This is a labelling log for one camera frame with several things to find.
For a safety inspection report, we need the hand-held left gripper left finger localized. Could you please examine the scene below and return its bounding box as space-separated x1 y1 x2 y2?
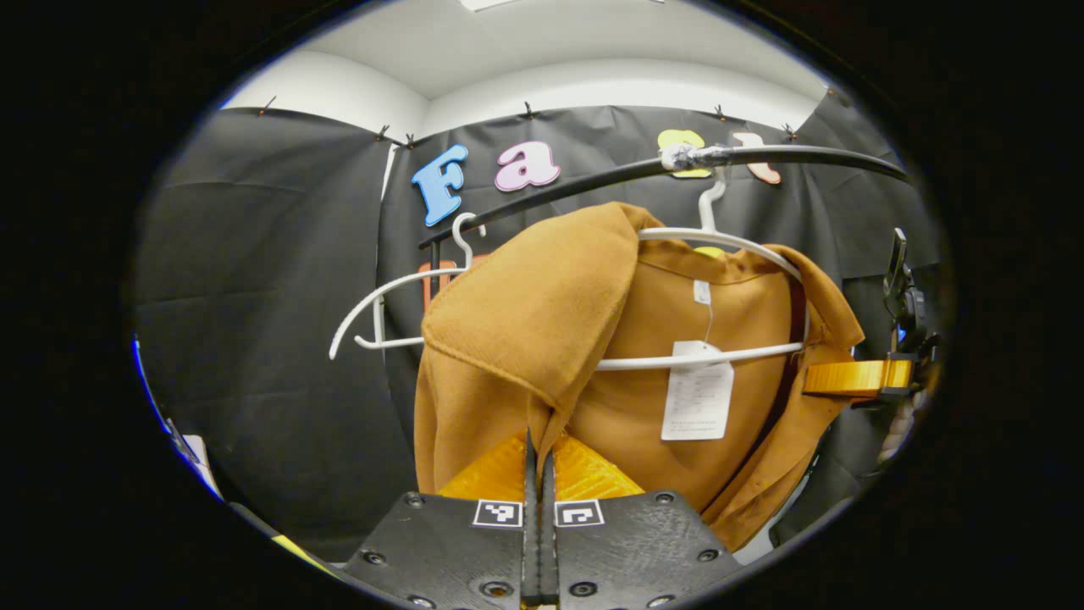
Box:
339 428 540 610

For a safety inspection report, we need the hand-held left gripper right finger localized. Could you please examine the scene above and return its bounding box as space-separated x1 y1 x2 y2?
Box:
539 428 746 610

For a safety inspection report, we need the brown shirt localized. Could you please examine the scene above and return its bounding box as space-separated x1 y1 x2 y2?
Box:
413 201 866 553

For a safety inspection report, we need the white clothes hanger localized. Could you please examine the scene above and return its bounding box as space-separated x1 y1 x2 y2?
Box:
329 212 488 361
593 174 810 371

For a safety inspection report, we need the black clothes rack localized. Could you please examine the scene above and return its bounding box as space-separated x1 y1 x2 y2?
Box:
418 142 909 302

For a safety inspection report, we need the white paper tag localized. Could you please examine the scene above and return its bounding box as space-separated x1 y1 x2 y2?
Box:
661 341 735 441

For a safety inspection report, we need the black backdrop cloth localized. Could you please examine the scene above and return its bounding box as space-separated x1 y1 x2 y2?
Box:
131 89 941 560

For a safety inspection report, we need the large ceiling light panel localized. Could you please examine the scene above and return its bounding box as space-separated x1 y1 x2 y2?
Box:
457 0 666 13

